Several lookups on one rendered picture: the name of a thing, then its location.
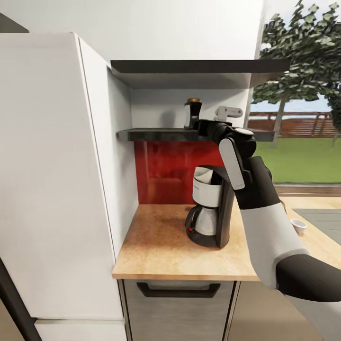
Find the coffee maker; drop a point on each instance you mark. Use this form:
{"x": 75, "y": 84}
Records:
{"x": 208, "y": 223}

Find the drop in sink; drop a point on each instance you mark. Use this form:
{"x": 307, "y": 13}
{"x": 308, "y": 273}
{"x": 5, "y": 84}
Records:
{"x": 326, "y": 220}

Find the paper coffee filter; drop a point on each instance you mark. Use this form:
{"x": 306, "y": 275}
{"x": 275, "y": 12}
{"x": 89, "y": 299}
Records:
{"x": 203, "y": 175}

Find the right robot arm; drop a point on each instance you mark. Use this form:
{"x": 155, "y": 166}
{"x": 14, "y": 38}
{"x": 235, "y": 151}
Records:
{"x": 278, "y": 256}

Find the coffee cup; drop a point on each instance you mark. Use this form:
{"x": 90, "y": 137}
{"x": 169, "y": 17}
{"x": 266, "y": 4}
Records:
{"x": 298, "y": 225}

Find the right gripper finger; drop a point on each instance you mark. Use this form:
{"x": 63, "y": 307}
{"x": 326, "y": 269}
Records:
{"x": 195, "y": 124}

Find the bottle of coffee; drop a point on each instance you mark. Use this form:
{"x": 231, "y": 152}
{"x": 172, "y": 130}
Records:
{"x": 192, "y": 108}

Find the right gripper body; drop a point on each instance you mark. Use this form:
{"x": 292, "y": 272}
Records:
{"x": 209, "y": 127}

